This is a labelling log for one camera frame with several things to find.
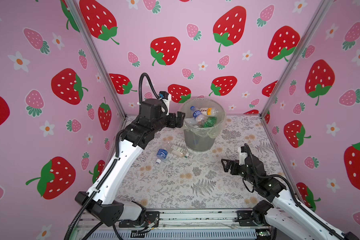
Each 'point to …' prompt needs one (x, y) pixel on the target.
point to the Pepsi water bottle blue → (198, 115)
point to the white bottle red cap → (190, 121)
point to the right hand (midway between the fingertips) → (227, 160)
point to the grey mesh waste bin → (198, 142)
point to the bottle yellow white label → (209, 111)
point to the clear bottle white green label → (179, 151)
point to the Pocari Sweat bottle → (161, 154)
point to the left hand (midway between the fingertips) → (176, 112)
